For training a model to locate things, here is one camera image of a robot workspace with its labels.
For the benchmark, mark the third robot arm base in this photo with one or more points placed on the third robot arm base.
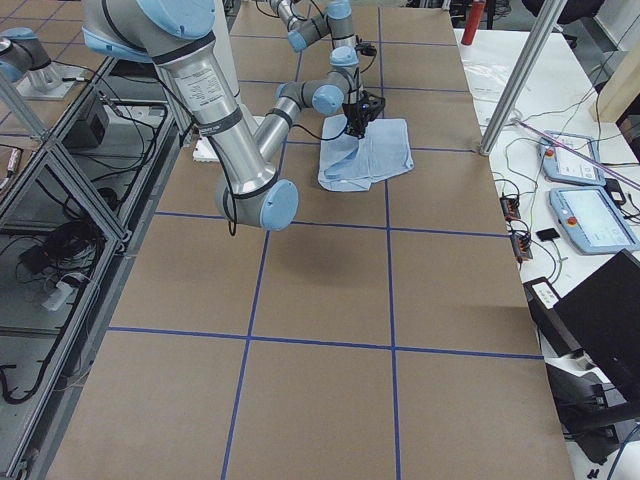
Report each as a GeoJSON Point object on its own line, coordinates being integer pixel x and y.
{"type": "Point", "coordinates": [26, 63]}

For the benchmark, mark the red cylinder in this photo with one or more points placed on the red cylinder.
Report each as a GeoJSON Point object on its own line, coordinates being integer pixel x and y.
{"type": "Point", "coordinates": [473, 21]}

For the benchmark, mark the light blue button-up shirt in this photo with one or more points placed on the light blue button-up shirt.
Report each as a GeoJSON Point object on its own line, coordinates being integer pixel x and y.
{"type": "Point", "coordinates": [349, 164]}

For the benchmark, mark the small black phone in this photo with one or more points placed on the small black phone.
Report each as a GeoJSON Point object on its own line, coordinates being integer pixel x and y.
{"type": "Point", "coordinates": [548, 234]}

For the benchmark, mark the black monitor on stand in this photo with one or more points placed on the black monitor on stand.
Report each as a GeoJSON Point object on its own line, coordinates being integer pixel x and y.
{"type": "Point", "coordinates": [602, 315]}

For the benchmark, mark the brown paper table cover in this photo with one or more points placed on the brown paper table cover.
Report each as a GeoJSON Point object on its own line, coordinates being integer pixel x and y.
{"type": "Point", "coordinates": [383, 335]}

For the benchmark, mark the upper blue teach pendant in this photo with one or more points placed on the upper blue teach pendant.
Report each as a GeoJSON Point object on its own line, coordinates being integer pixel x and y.
{"type": "Point", "coordinates": [560, 165]}

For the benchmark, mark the aluminium frame post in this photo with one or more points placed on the aluminium frame post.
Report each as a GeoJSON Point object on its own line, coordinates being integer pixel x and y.
{"type": "Point", "coordinates": [533, 46]}

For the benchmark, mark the black labelled box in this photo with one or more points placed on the black labelled box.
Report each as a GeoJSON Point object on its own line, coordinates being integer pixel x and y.
{"type": "Point", "coordinates": [542, 299]}

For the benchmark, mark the lower blue teach pendant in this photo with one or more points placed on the lower blue teach pendant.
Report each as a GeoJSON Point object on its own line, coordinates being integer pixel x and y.
{"type": "Point", "coordinates": [591, 220]}

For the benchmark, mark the blue teach pendant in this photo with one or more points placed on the blue teach pendant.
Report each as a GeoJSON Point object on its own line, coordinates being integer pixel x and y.
{"type": "Point", "coordinates": [560, 165]}
{"type": "Point", "coordinates": [591, 220]}

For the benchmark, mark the clear plastic bag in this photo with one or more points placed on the clear plastic bag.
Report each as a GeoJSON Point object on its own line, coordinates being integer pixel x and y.
{"type": "Point", "coordinates": [486, 81]}

